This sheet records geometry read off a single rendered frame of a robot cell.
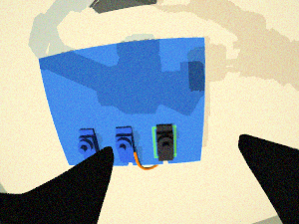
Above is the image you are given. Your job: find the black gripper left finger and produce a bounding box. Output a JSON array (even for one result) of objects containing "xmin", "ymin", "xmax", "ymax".
[{"xmin": 0, "ymin": 147, "xmax": 115, "ymax": 224}]

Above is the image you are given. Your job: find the blue flat deck plate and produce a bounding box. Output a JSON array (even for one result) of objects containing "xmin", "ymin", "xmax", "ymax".
[{"xmin": 38, "ymin": 36, "xmax": 206, "ymax": 167}]

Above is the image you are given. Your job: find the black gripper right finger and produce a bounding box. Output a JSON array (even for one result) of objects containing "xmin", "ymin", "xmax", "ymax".
[{"xmin": 238, "ymin": 134, "xmax": 299, "ymax": 224}]

